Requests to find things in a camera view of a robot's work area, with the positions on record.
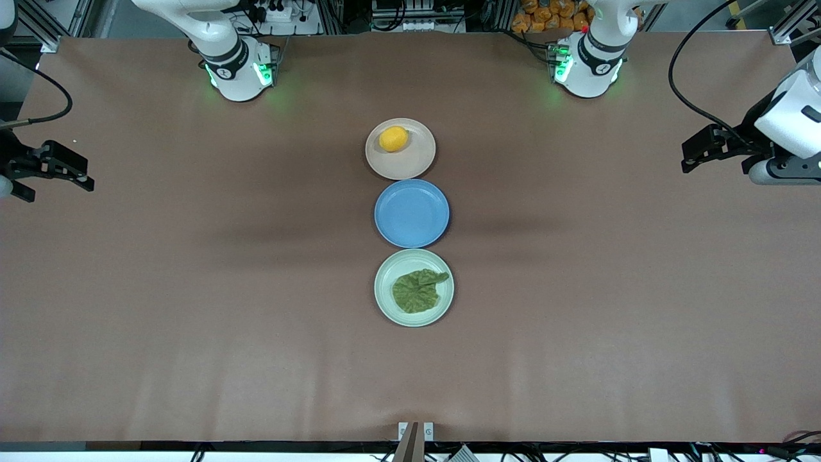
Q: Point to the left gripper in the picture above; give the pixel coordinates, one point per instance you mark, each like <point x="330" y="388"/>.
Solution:
<point x="746" y="147"/>

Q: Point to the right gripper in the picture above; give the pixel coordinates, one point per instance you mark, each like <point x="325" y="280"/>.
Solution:
<point x="13" y="159"/>

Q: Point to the yellow lemon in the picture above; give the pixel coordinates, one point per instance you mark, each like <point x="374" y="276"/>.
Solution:
<point x="393" y="139"/>

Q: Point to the green lettuce leaf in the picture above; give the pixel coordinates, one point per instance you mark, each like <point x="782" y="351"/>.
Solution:
<point x="417" y="294"/>

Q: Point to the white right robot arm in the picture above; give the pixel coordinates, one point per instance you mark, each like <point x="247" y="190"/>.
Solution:
<point x="238" y="85"/>

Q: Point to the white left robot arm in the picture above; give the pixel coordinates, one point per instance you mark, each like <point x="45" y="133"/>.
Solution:
<point x="585" y="80"/>

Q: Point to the bag of orange packets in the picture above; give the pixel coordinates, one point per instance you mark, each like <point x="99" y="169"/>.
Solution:
<point x="545" y="16"/>

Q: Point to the white power strip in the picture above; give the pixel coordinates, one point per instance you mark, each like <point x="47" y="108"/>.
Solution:
<point x="282" y="14"/>

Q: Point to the beige plate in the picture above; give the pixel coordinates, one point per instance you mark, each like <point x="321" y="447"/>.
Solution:
<point x="410" y="163"/>

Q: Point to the blue plate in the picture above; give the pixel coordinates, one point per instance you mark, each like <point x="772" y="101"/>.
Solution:
<point x="412" y="213"/>

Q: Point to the black electronics box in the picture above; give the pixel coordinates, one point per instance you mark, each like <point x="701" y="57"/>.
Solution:
<point x="417" y="13"/>

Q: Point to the pale green plate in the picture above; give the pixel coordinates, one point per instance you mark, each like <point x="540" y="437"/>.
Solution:
<point x="385" y="289"/>

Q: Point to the aluminium frame profile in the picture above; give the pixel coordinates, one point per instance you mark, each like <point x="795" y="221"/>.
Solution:
<point x="48" y="42"/>
<point x="786" y="32"/>

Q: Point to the metal mount bracket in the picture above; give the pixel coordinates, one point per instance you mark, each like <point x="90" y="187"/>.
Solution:
<point x="407" y="443"/>

